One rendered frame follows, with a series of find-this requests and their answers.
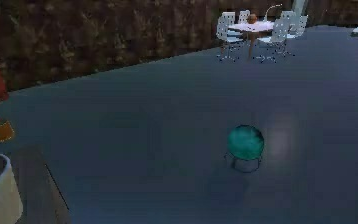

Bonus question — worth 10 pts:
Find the white dining table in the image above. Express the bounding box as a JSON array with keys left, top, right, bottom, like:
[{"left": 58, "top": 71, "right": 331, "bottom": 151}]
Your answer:
[{"left": 228, "top": 20, "right": 275, "bottom": 62}]

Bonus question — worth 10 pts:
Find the white lamp shade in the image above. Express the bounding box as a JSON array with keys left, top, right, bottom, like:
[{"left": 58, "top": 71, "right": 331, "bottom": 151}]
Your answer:
[{"left": 0, "top": 153, "right": 24, "bottom": 224}]

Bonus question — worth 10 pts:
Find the dark wooden side table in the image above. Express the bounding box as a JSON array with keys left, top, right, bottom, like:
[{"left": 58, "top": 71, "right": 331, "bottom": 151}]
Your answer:
[{"left": 7, "top": 145, "right": 73, "bottom": 224}]

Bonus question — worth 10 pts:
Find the teal round stool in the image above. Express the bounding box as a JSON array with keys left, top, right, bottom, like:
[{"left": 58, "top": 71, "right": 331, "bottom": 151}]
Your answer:
[{"left": 224, "top": 124, "right": 266, "bottom": 174}]

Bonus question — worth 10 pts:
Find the white arched floor lamp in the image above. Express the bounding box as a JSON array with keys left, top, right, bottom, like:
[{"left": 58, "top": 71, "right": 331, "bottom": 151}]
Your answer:
[{"left": 262, "top": 3, "right": 284, "bottom": 23}]

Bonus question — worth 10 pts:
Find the white perforated chair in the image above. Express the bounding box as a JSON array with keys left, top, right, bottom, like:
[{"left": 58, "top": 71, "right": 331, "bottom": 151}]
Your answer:
[
  {"left": 286, "top": 14, "right": 309, "bottom": 57},
  {"left": 237, "top": 9, "right": 251, "bottom": 25},
  {"left": 215, "top": 11, "right": 244, "bottom": 63},
  {"left": 255, "top": 17, "right": 291, "bottom": 64}
]

